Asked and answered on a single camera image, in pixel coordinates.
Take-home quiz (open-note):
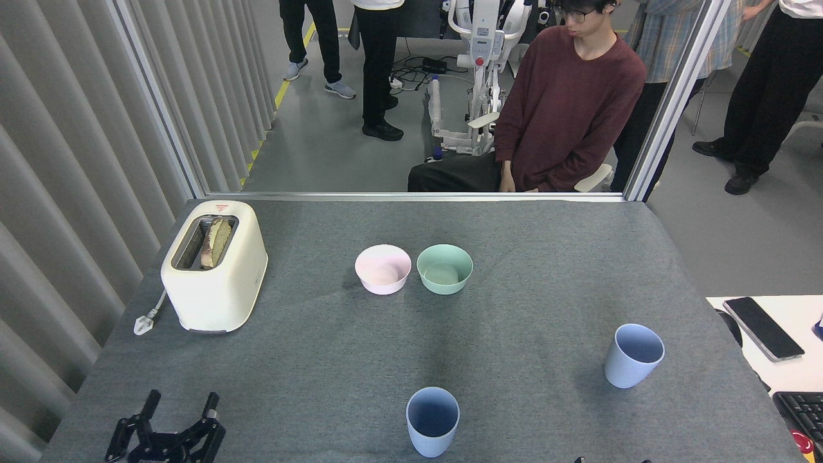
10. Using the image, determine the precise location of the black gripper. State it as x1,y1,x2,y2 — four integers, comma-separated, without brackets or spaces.
105,389,226,463

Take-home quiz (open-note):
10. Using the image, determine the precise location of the blue cup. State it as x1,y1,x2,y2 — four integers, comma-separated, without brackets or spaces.
604,323,665,389
406,386,460,458

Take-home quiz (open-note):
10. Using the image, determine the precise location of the cream white toaster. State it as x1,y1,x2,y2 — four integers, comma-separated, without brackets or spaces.
161,200,269,334

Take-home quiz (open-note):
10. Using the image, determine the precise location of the black computer mouse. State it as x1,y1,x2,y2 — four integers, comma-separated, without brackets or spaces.
715,309,744,349

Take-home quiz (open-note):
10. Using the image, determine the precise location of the toasted bread slice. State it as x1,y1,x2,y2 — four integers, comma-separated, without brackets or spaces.
200,217,233,269

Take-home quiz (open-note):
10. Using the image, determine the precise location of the green bowl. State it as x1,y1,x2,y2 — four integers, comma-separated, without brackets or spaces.
417,244,474,296

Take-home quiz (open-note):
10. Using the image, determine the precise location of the black smartphone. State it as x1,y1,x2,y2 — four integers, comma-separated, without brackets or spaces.
722,296,806,363

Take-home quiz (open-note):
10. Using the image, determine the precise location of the black keyboard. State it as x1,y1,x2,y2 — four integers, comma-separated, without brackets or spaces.
772,391,823,463

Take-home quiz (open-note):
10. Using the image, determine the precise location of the white side table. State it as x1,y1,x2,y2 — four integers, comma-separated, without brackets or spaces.
706,295,823,394

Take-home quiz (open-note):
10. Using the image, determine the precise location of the pink bowl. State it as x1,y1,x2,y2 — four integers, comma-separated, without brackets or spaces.
354,244,412,296

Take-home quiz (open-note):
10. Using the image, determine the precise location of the white seat of seated person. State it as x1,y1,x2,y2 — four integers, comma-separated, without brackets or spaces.
574,164,614,194

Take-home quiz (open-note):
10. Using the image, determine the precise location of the grey pleated curtain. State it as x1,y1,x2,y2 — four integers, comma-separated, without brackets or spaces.
0,0,277,463

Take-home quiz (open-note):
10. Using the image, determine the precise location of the seated person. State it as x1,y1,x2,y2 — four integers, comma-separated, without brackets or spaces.
408,0,647,194

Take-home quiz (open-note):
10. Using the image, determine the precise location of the white chair with metal legs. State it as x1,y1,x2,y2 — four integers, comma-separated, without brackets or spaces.
691,77,709,136

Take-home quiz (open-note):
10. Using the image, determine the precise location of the grey chair with castor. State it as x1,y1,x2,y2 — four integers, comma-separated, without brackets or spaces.
784,113,823,141

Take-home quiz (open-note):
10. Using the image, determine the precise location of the standing person in black trousers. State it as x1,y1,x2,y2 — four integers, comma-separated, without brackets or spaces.
692,0,823,195

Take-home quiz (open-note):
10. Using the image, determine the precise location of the standing person with grey sneakers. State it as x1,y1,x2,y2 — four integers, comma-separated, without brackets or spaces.
279,0,357,100

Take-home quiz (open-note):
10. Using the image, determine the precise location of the standing person with black shoes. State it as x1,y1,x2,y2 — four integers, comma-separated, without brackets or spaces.
350,0,406,142

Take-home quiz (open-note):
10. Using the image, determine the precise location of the white wheeled stand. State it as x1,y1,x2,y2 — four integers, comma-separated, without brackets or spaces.
424,0,536,159

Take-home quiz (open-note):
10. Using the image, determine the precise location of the white power cord with plug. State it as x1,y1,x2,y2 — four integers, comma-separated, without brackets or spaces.
133,289,169,336

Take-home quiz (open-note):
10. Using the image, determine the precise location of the silver table rail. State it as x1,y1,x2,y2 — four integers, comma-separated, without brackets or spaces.
204,192,628,203

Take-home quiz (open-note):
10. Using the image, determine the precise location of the silver post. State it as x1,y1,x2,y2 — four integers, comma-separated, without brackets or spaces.
624,0,734,202

